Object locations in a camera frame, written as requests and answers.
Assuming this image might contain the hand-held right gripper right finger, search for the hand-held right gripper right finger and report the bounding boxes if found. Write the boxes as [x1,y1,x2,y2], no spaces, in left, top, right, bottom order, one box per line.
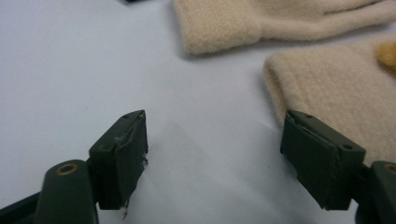
[279,109,367,211]

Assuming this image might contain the beige knit glove orange fingers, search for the beige knit glove orange fingers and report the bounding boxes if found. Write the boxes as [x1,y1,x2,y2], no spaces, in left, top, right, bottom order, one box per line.
[172,0,396,56]
[262,33,396,166]

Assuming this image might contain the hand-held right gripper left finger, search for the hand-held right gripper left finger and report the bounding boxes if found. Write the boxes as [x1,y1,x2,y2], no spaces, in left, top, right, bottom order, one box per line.
[88,109,149,211]

